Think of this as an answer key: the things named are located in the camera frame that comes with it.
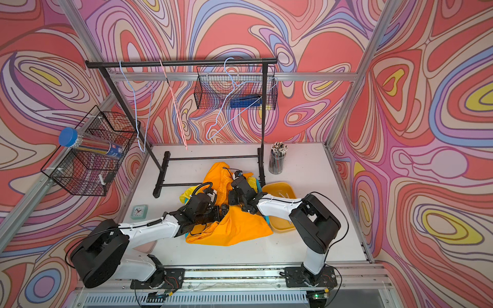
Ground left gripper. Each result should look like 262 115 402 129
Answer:
194 204 235 227

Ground orange shorts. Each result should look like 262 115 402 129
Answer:
186 162 273 246

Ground light blue wire hanger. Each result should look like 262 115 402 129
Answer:
118 61 154 153

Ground yellow shorts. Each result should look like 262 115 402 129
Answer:
179 172 261 205

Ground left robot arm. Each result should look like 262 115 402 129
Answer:
69 182 229 290

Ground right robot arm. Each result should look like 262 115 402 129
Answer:
229 176 341 290

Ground yellow plastic tray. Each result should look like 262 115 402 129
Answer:
262 182 296 234

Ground marker pens cup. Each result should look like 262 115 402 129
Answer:
269 142 288 175

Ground mint small clock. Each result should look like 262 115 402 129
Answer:
130 205 148 220

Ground blue item in basket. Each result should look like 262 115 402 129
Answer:
230 94 262 109

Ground black clothes rack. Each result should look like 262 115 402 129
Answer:
86 58 277 198

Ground blue capped pencil tube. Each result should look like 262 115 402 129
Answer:
59 127 124 159

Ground black wire basket back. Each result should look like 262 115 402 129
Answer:
194 65 278 110

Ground black wire basket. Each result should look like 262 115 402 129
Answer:
41 107 137 196
194 65 278 110

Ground black wire basket left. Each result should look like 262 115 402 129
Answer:
41 107 137 196

